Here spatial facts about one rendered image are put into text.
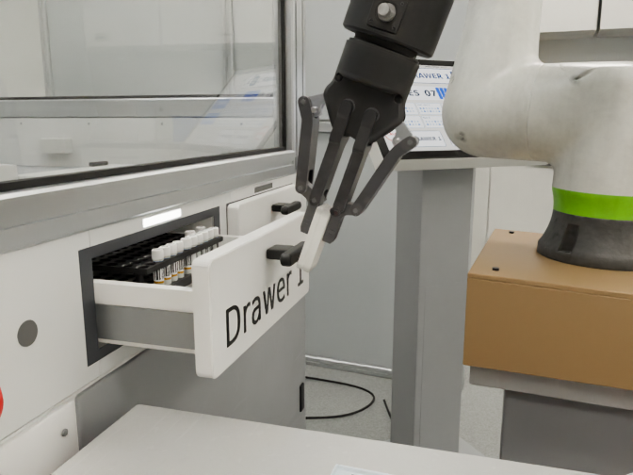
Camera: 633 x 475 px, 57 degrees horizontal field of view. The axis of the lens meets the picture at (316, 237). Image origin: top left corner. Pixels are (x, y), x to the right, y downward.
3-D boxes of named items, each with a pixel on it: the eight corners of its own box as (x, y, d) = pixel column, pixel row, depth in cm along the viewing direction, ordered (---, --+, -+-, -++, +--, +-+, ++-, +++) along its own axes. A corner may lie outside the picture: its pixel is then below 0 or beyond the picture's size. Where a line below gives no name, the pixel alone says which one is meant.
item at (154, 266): (222, 240, 75) (222, 236, 75) (147, 274, 58) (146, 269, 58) (209, 239, 75) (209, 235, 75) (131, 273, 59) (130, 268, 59)
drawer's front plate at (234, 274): (309, 291, 79) (309, 211, 77) (213, 382, 52) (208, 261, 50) (297, 290, 80) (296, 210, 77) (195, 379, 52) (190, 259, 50)
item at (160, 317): (292, 283, 78) (292, 237, 77) (202, 356, 54) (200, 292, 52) (42, 263, 89) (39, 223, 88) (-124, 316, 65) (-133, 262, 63)
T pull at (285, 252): (311, 252, 66) (311, 240, 66) (290, 268, 59) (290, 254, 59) (282, 250, 67) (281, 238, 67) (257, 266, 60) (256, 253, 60)
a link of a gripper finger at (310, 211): (324, 190, 60) (298, 180, 60) (309, 235, 61) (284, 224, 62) (328, 188, 61) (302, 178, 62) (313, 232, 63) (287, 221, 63)
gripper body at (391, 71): (335, 26, 54) (302, 123, 56) (422, 57, 52) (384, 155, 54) (353, 38, 61) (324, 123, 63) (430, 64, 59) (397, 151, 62)
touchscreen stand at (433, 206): (559, 522, 155) (595, 131, 134) (416, 578, 136) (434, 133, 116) (443, 433, 199) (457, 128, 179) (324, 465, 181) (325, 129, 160)
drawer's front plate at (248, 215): (300, 241, 112) (300, 184, 110) (239, 280, 85) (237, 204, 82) (292, 240, 112) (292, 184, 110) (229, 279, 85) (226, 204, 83)
